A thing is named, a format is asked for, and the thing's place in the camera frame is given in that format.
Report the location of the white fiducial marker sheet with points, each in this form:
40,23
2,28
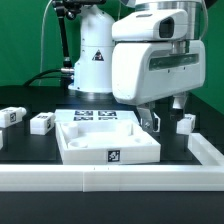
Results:
68,115

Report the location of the white square tabletop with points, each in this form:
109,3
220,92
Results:
105,143

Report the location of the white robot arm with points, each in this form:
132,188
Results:
93,70

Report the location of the white fence wall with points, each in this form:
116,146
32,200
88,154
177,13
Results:
207,175

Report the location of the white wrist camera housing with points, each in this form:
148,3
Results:
161,25

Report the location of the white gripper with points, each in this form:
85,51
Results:
145,72

